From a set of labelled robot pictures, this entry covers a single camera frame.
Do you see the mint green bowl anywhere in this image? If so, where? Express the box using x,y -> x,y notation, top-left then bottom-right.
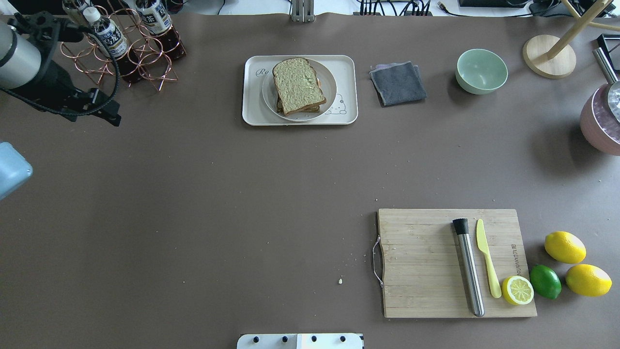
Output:
455,48 -> 509,95

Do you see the upper whole lemon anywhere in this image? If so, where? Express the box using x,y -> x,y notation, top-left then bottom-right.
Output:
544,231 -> 587,264

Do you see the whole lemon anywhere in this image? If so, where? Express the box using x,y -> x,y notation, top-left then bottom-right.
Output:
565,264 -> 613,297
544,231 -> 587,264

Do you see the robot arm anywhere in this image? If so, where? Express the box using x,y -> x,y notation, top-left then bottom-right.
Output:
0,11 -> 122,127

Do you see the cream rabbit tray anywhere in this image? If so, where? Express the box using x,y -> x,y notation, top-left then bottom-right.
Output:
242,55 -> 358,126

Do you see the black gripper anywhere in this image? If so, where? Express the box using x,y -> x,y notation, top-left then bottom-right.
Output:
7,13 -> 121,127

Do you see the steel muddler black tip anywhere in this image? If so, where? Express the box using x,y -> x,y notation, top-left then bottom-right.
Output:
452,218 -> 485,317

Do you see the bread slice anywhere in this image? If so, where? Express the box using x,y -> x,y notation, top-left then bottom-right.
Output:
272,57 -> 327,116
276,97 -> 321,114

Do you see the yellow plastic knife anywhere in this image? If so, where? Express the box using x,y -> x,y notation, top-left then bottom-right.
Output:
476,219 -> 502,299

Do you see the tea bottle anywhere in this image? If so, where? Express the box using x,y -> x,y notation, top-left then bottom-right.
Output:
62,0 -> 93,27
82,6 -> 142,83
135,0 -> 186,61

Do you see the front tea bottle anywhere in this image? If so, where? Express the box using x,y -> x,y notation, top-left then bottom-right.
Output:
82,6 -> 142,83

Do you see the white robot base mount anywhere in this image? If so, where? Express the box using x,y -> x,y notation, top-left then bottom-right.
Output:
236,332 -> 365,349

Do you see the grey folded cloth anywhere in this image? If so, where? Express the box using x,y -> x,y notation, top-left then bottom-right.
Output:
369,61 -> 428,107

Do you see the green lime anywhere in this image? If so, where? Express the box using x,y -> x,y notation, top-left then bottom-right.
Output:
529,265 -> 562,300

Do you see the left tea bottle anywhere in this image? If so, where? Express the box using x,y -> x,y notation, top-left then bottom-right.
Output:
62,0 -> 93,27

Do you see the copper wire bottle rack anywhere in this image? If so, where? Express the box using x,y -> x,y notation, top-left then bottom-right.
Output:
61,0 -> 178,91

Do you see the half lemon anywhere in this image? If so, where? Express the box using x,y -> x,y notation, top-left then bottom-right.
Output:
502,275 -> 534,305

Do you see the right tea bottle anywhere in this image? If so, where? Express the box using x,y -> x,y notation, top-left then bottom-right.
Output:
135,0 -> 186,61

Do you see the lower whole lemon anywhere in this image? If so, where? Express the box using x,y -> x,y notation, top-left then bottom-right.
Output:
565,264 -> 613,297

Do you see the pink ice bucket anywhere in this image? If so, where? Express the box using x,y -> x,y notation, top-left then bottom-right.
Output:
580,84 -> 620,156

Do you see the wooden mug stand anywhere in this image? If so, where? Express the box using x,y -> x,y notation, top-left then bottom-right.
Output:
522,0 -> 620,79

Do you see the steel ice scoop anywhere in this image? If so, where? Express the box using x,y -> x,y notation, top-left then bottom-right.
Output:
592,47 -> 620,122

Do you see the white round plate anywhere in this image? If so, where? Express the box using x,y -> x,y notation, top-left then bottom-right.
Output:
262,58 -> 337,122

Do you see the bamboo cutting board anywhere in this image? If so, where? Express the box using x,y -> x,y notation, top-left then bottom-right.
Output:
378,208 -> 537,318

